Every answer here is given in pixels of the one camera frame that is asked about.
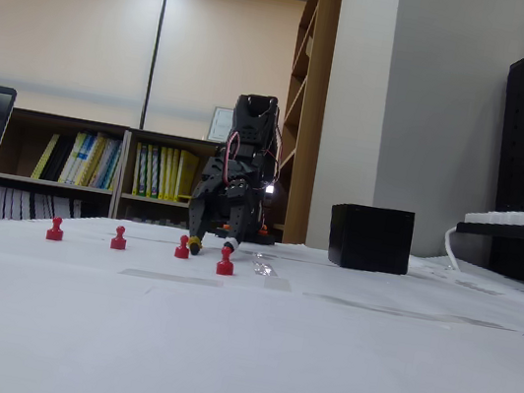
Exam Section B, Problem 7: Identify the black box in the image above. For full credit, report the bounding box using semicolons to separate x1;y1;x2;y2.
322;199;418;279

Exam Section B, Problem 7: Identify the thick yellow binder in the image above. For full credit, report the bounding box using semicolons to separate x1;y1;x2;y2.
172;149;202;206

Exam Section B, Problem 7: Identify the framed white certificate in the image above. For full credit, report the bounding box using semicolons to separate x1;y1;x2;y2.
206;105;236;146

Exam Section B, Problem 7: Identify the yellow labelled binder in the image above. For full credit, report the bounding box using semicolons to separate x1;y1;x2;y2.
165;148;183;203
129;142;150;197
160;147;176;202
151;146;171;201
139;144;162;199

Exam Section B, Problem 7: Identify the short clear tape piece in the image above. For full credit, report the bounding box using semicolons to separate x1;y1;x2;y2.
263;276;293;293

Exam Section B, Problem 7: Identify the beige roller blind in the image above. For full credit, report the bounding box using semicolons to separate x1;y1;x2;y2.
0;0;164;130
145;0;308;154

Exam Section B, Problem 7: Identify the yellow spined book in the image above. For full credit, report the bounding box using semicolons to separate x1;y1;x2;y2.
71;131;103;190

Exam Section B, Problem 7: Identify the white paper table cover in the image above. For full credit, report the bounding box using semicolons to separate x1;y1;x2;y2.
0;197;524;393

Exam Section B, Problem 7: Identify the tall wooden bookshelf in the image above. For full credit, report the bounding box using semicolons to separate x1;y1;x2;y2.
263;0;344;247

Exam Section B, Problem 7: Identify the white yellow book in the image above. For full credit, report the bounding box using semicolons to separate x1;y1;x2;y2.
57;129;89;187

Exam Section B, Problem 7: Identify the black book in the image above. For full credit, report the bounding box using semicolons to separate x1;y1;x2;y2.
38;131;77;186

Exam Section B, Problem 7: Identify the thin yellow book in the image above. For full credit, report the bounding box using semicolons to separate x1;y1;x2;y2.
29;130;61;183

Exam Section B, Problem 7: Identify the grey journal stack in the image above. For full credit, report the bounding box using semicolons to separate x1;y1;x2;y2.
0;186;86;232

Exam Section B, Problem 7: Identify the clear tape strip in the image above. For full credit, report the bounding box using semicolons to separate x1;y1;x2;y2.
302;291;517;335

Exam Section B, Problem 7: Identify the red white gripper servo cable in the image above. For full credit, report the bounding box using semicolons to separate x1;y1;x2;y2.
219;129;247;189

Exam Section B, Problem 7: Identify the arm servo cable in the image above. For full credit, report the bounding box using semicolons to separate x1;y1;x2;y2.
263;120;289;188

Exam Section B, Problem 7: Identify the dark window post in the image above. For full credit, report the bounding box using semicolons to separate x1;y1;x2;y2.
140;0;168;132

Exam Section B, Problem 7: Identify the white power cable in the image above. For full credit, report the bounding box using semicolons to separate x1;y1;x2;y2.
438;224;467;272

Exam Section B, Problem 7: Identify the black shelf rail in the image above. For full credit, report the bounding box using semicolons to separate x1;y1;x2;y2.
455;210;524;244

